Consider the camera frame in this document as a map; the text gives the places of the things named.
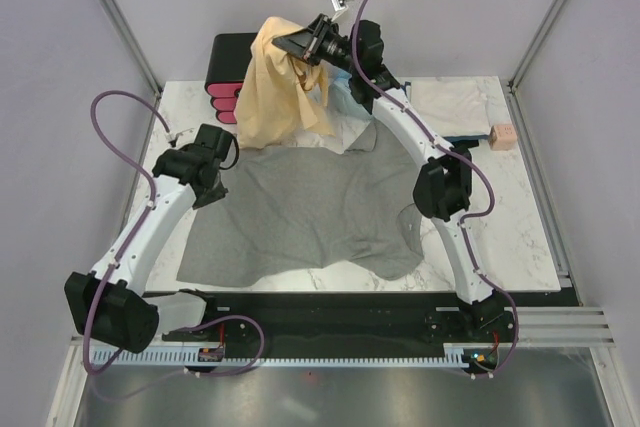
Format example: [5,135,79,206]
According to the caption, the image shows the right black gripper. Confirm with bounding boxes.
[271,15,358,77]

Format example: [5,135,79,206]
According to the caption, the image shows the yellow t shirt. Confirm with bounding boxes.
[234,17,334,149]

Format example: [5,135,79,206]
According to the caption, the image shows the black pink drawer box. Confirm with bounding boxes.
[204,32,257,125]

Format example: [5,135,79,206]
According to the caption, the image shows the light blue headphones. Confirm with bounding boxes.
[328,71,372,121]

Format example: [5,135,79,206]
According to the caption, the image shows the grey t shirt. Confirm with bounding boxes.
[177,121,424,288]

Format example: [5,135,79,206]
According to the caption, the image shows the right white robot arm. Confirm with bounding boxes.
[272,15,502,341]

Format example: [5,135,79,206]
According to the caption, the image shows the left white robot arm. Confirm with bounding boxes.
[64,124,237,353]

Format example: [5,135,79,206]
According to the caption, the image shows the white blue folded t shirt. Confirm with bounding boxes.
[403,79,491,141]

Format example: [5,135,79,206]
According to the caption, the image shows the pink cube power strip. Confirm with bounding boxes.
[489,124,518,151]

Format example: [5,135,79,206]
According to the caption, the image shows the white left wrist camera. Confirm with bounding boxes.
[164,128,196,147]

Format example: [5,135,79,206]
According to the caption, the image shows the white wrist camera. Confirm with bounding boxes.
[330,0,354,23]
[164,128,196,147]

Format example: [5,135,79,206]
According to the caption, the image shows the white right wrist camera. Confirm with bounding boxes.
[330,0,354,23]

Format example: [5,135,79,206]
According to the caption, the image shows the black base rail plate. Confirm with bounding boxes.
[162,292,515,358]

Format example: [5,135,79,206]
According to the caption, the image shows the light blue cable duct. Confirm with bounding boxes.
[113,343,469,369]

